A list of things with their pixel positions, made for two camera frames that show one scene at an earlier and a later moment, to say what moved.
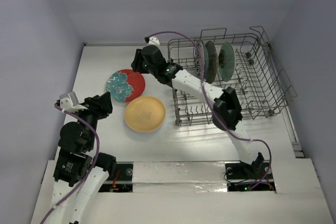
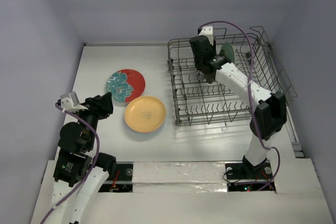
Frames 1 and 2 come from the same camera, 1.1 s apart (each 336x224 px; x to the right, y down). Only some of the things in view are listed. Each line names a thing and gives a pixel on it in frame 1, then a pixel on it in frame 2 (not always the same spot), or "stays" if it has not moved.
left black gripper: (101, 104) stays
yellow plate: (145, 114) stays
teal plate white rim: (125, 84) stays
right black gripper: (139, 60) -> (201, 67)
